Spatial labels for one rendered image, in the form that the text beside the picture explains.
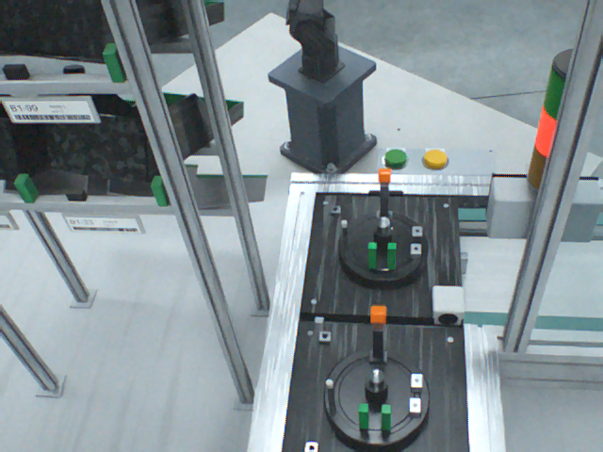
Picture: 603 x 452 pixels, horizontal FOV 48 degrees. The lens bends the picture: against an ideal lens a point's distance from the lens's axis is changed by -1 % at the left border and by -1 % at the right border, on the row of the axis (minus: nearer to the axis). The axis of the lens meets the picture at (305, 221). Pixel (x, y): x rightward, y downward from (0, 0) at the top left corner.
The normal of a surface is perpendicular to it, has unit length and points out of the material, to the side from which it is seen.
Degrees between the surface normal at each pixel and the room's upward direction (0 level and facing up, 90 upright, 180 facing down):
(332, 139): 90
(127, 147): 65
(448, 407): 0
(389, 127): 0
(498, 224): 90
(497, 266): 0
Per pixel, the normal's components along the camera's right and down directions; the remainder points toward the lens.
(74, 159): -0.29, 0.40
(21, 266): -0.08, -0.66
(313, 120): -0.66, 0.60
